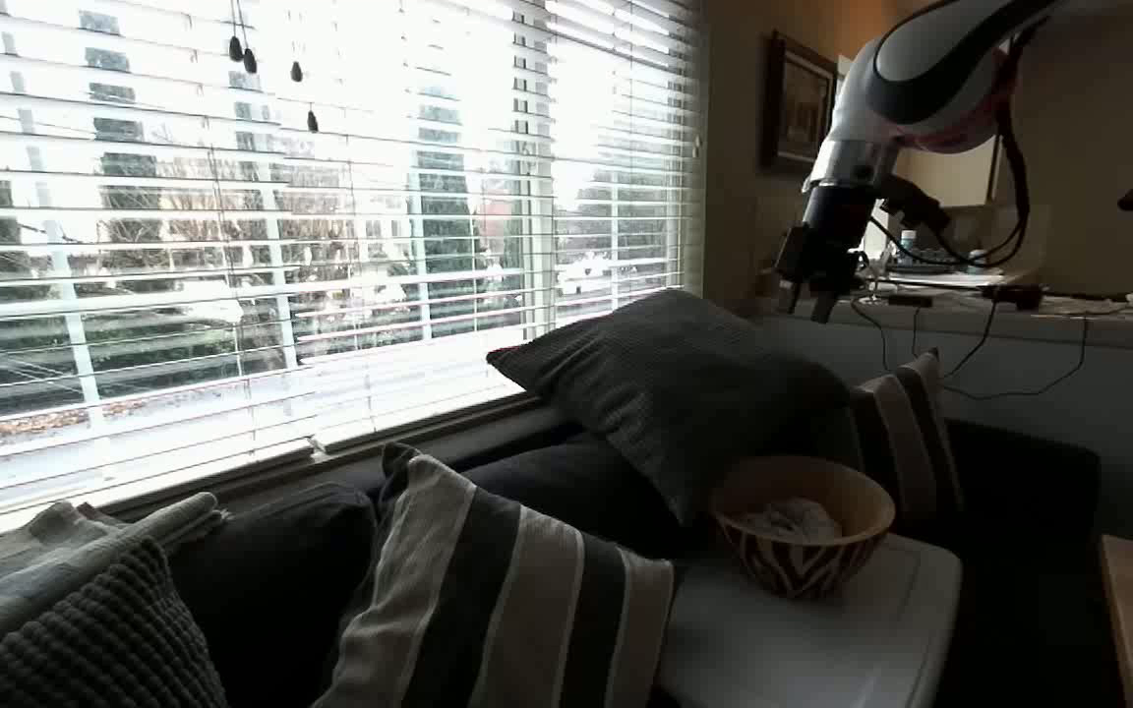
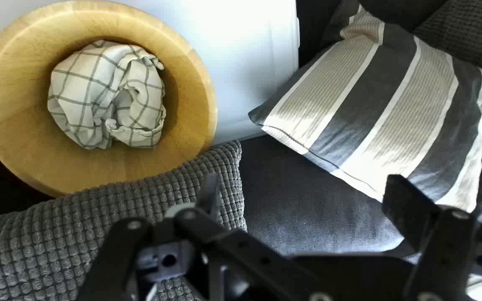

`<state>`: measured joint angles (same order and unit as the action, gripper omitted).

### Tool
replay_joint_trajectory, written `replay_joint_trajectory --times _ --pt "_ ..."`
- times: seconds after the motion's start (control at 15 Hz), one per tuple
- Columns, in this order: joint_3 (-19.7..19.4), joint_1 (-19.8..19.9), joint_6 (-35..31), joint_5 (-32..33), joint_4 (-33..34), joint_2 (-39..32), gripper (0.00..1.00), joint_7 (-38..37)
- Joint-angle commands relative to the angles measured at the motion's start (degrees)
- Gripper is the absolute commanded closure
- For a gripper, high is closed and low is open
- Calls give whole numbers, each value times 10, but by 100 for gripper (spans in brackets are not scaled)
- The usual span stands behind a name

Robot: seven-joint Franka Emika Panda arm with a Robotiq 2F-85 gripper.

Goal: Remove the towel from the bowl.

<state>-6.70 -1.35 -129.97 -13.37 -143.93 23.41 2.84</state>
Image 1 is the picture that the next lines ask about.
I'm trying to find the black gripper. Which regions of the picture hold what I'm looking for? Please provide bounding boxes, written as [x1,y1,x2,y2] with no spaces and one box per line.
[778,185,877,321]

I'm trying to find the checkered white towel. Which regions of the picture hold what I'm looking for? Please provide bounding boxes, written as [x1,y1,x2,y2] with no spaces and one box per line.
[745,495,843,543]

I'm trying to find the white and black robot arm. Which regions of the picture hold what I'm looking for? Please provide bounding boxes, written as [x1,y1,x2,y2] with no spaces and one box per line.
[778,0,1057,321]

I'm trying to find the zebra patterned wooden bowl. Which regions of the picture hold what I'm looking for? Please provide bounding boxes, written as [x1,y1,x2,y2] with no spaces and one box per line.
[707,455,897,602]

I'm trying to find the small striped pillow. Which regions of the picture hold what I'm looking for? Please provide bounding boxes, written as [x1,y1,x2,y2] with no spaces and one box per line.
[854,351,965,522]

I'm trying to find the dark grey pillow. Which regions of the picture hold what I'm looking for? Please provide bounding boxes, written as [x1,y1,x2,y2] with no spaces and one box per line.
[489,292,851,527]

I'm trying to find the white tray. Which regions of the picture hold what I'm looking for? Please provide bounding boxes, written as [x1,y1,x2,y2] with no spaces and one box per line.
[656,536,965,708]

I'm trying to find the large striped pillow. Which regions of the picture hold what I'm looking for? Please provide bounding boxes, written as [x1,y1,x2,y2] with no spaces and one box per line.
[311,450,676,708]

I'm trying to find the dark sofa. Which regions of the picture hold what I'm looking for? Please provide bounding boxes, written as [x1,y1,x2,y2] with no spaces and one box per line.
[164,413,1110,708]

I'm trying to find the white window blinds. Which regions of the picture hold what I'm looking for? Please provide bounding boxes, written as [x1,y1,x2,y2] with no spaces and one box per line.
[0,0,704,532]

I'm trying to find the grey knitted pillow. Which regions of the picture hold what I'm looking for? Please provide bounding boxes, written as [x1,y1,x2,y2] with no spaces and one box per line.
[0,543,223,708]

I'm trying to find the framed wall picture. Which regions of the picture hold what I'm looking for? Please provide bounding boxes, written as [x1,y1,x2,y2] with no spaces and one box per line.
[759,34,838,177]

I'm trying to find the black hanging cable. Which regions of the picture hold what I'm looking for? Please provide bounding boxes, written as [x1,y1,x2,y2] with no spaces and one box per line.
[851,294,1094,405]

